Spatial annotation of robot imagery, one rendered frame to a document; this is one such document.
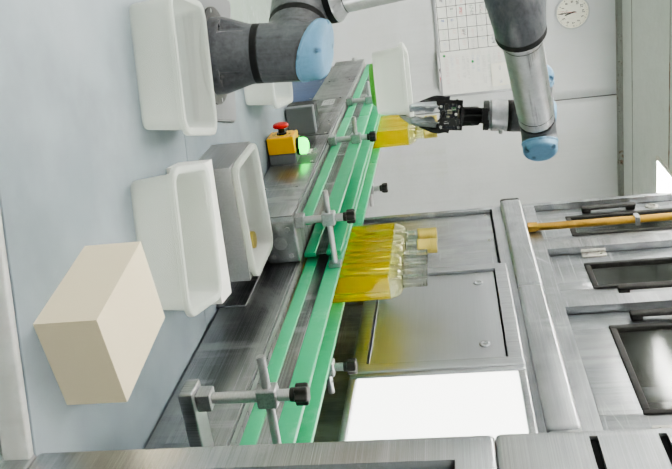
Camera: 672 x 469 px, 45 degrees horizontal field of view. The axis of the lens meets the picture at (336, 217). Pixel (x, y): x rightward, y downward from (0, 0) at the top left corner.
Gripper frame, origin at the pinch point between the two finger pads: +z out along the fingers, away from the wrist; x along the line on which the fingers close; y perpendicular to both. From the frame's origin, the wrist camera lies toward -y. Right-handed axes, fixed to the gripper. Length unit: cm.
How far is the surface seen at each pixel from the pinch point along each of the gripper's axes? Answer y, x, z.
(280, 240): 38, 26, 23
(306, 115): -26.7, 1.3, 29.1
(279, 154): -0.7, 10.6, 31.3
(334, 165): -3.7, 13.3, 17.7
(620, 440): 123, 28, -28
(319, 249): 30.0, 28.6, 15.9
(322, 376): 63, 45, 10
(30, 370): 120, 26, 33
